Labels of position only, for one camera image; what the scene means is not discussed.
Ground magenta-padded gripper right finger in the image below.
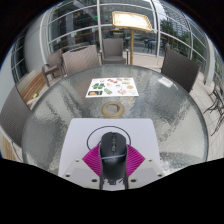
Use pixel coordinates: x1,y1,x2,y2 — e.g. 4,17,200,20
125,143,165,190

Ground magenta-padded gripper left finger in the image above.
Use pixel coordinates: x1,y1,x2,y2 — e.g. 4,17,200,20
60,143,103,190

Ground black computer mouse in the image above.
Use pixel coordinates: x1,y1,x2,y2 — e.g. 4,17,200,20
98,131,129,191

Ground white printed mouse pad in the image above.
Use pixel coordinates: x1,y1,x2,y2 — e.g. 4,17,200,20
57,117,162,178

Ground laminated picture menu card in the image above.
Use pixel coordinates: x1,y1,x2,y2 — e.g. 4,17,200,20
85,77,140,99

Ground wooden slatted bench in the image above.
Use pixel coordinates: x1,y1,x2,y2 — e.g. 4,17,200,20
16,71,48,104
0,134,23,163

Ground grey wicker chair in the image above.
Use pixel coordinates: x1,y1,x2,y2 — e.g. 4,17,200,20
61,44,102,77
0,84,33,148
100,37,129,65
160,47,200,94

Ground dark metal bistro table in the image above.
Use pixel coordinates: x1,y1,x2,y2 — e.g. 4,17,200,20
203,83,224,136

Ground grey wicker armchair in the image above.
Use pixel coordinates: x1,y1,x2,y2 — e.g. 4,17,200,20
41,49,64,88

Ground gold menu display stand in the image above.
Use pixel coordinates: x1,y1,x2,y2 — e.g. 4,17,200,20
111,10,154,65

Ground brass table centre ring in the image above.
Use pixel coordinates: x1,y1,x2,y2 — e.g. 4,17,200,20
101,101,126,119

